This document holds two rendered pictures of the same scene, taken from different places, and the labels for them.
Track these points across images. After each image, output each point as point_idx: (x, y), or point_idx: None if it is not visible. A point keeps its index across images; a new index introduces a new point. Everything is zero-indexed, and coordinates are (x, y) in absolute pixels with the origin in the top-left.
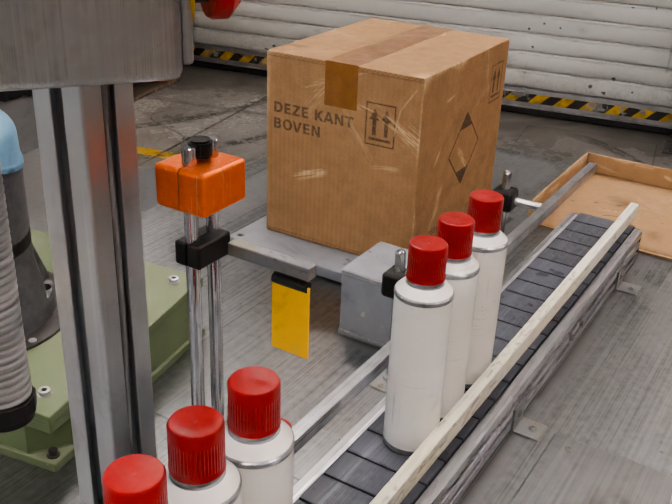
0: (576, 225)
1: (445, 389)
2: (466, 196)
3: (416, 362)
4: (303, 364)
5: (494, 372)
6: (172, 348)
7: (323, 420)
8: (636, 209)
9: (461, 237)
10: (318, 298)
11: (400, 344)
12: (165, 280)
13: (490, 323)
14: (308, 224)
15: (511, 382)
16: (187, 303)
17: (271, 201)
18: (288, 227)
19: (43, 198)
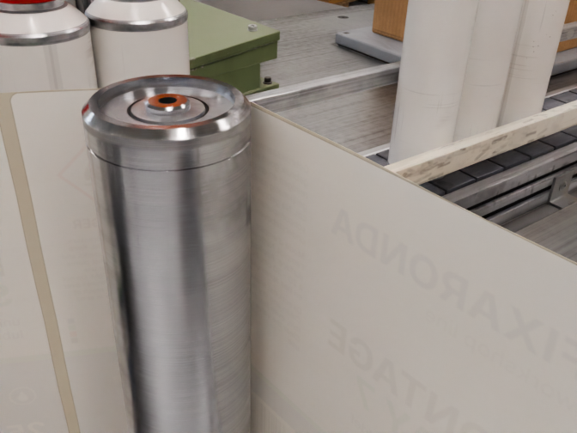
0: None
1: (468, 121)
2: (574, 19)
3: (424, 58)
4: (355, 121)
5: (534, 120)
6: (239, 88)
7: (300, 97)
8: None
9: None
10: (396, 82)
11: (409, 36)
12: (245, 28)
13: (541, 65)
14: None
15: (559, 149)
16: (260, 50)
17: (378, 3)
18: (390, 29)
19: (205, 3)
